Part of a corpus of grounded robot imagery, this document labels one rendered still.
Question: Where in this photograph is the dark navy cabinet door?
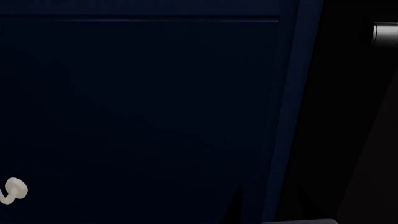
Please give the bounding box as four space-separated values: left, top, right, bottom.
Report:
0 0 326 224

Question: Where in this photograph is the black fridge door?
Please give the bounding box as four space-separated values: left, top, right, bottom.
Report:
278 0 398 224

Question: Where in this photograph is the white round door knob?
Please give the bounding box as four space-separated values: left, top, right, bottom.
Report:
0 177 29 205

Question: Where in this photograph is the silver cylindrical fridge handle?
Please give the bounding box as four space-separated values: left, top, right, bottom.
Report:
371 22 398 45

